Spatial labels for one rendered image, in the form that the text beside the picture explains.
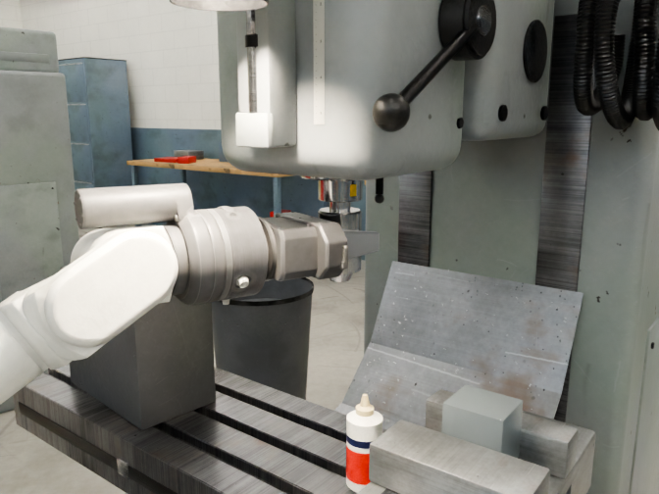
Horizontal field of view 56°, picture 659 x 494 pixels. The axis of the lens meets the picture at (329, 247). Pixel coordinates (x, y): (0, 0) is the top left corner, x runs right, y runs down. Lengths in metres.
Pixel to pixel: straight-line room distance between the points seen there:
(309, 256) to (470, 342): 0.45
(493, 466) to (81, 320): 0.36
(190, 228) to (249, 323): 2.01
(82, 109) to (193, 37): 1.59
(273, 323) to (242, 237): 2.00
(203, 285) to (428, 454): 0.25
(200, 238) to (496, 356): 0.55
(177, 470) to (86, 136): 7.20
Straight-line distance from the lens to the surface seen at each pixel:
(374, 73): 0.53
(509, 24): 0.72
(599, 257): 0.94
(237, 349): 2.62
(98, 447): 0.93
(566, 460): 0.65
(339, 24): 0.54
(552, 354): 0.94
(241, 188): 6.83
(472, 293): 1.00
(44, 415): 1.04
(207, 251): 0.55
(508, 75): 0.72
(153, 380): 0.86
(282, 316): 2.55
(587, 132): 0.92
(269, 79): 0.54
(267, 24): 0.55
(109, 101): 7.97
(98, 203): 0.55
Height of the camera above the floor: 1.37
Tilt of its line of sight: 12 degrees down
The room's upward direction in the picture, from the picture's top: straight up
